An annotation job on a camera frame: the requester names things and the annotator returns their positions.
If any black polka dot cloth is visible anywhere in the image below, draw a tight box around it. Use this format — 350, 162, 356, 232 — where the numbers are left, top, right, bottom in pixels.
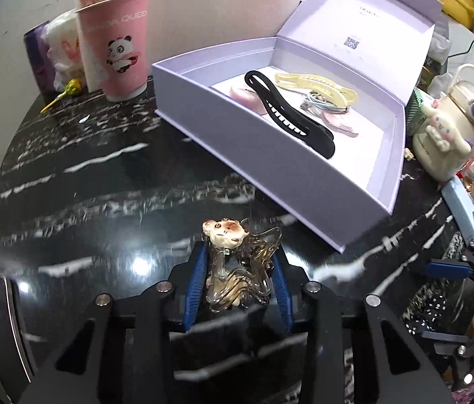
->
403, 286, 452, 337

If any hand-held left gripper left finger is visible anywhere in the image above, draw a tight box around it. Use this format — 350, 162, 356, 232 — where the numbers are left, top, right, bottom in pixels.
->
18, 242, 210, 404

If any cream cartoon dog bottle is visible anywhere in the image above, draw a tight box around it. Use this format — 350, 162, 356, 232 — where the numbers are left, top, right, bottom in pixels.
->
411, 63, 474, 181

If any black hair clip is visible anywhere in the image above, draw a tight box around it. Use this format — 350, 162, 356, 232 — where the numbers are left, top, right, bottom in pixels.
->
244, 69, 335, 161

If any light blue box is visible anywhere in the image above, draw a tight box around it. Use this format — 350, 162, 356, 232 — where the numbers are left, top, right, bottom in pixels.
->
441, 177, 474, 245

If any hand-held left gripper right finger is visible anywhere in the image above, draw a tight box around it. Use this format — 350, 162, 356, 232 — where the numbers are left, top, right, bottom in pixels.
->
271, 256, 459, 404

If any cream hair clip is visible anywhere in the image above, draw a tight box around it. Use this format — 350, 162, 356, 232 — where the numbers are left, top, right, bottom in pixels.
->
274, 72, 358, 108

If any white plastic bag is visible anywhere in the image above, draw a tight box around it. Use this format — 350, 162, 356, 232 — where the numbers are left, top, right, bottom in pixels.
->
43, 8, 86, 92

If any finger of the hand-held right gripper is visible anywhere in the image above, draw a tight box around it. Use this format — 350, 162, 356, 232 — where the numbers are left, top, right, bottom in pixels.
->
419, 328, 474, 360
424, 242, 474, 293

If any yellow lollipop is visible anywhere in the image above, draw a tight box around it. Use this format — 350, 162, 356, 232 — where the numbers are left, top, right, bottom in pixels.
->
40, 79, 84, 113

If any black cable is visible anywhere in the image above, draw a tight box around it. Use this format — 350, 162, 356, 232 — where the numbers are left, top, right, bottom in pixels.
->
447, 37, 474, 62

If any lilac gift box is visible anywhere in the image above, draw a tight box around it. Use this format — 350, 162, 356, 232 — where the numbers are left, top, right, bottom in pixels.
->
151, 0, 448, 254

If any green striped box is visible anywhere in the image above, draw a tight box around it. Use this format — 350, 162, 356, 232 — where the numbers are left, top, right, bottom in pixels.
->
405, 88, 437, 135

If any white cable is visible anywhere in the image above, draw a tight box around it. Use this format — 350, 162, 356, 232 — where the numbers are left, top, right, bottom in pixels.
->
300, 90, 349, 116

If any pink panda paper cup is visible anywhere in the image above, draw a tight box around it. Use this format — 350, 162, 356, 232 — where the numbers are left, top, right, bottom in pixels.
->
75, 0, 154, 102

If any purple box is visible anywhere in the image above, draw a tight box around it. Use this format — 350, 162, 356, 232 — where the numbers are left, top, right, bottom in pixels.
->
24, 23, 59, 93

